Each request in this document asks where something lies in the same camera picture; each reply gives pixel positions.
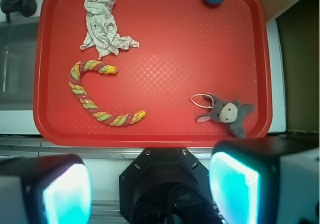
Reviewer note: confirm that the gray plush animal toy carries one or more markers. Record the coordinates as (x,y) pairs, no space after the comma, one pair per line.
(230,113)

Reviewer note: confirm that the black octagonal mount plate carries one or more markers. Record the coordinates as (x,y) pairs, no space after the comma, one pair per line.
(166,185)

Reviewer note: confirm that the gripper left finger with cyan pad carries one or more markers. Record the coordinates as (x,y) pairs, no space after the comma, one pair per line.
(48,189)

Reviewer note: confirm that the crumpled white cloth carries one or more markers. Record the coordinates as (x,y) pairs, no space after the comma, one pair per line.
(102,30)

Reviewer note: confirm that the multicolour twisted rope toy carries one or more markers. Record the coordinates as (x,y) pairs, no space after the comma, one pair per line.
(76,86)

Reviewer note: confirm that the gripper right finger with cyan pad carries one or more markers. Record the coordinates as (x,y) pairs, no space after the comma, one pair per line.
(267,180)

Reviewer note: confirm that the red plastic tray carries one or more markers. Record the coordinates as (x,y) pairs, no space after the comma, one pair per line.
(187,47)

